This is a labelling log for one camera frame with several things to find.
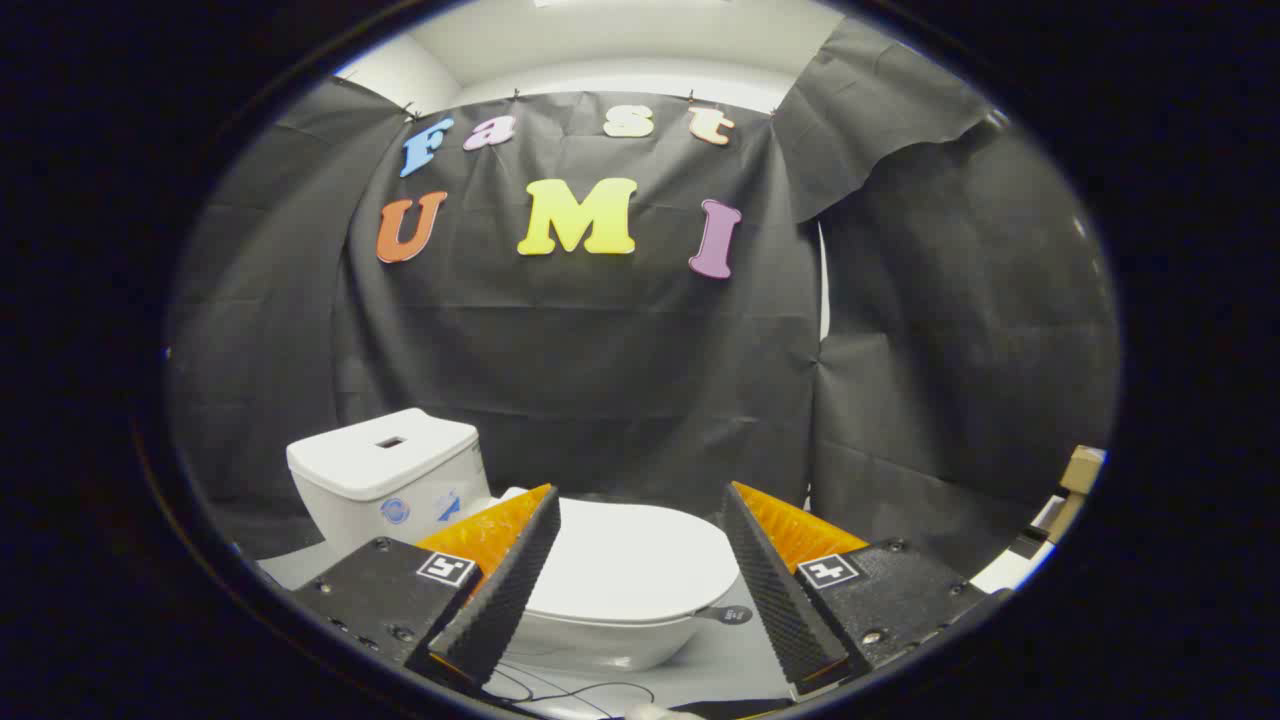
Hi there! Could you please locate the thin black cable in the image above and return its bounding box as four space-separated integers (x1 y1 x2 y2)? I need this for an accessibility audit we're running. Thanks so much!
485 660 656 717

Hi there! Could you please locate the black backdrop cloth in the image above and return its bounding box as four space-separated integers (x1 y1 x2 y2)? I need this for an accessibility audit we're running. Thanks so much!
165 15 1121 591

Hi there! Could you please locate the brown cardboard box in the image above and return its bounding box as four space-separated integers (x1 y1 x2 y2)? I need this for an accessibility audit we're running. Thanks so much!
1045 445 1107 543

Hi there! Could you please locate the white toilet lid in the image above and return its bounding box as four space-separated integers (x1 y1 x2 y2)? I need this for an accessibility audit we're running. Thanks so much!
497 487 753 627

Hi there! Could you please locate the white board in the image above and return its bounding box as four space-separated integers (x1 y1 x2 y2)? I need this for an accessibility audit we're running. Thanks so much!
970 495 1066 593

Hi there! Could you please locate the white toilet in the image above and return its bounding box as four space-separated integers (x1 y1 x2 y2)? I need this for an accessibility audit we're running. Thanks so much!
287 408 741 673

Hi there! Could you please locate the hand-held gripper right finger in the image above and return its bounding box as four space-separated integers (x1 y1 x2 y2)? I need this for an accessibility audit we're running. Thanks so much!
722 482 1011 701

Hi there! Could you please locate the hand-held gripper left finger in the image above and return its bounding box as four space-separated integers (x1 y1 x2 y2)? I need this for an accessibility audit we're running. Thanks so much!
290 484 562 691

